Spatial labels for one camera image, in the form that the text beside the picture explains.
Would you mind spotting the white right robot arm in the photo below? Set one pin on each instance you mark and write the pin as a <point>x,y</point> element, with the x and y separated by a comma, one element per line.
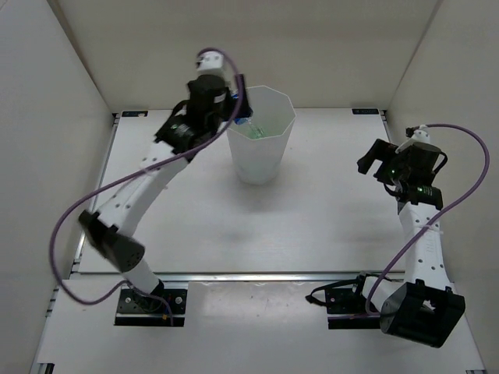
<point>423,308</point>

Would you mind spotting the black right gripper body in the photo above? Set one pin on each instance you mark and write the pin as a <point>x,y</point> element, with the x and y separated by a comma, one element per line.
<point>399,171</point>

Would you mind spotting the clear bottle blue label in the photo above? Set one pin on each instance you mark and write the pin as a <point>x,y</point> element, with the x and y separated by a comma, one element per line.
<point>240,122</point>

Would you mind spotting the dark left table sticker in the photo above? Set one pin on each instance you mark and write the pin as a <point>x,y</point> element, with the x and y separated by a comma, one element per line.
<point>134,114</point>

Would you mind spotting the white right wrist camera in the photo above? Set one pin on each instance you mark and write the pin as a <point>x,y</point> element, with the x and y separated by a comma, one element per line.
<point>417,134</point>

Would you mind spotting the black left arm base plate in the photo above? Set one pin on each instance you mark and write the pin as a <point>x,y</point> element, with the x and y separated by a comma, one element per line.
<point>135,310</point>

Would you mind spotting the green plastic soda bottle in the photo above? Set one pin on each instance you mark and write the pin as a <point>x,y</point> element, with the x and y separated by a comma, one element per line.
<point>253,131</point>

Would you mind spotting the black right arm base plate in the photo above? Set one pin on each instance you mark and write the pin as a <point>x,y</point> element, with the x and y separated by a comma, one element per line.
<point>345,304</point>

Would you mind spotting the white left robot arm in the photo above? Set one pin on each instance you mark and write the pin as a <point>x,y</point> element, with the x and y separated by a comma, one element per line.
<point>111,227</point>

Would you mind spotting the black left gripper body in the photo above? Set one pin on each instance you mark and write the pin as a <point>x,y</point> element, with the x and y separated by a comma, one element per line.
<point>227,109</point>

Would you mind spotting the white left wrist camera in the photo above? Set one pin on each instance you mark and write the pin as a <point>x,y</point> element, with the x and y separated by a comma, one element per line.
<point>210,63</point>

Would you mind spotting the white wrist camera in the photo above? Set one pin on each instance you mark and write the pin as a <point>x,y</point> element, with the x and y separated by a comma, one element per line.
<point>417,134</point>
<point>210,63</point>

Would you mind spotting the white octagonal plastic bin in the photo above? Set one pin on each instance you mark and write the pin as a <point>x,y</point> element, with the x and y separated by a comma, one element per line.
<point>256,161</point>

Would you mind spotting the dark table sticker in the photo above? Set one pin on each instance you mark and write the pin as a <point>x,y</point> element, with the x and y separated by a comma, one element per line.
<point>365,111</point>
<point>134,114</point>

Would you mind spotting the dark right table sticker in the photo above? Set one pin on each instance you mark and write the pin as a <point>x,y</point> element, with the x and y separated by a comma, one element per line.
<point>365,111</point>

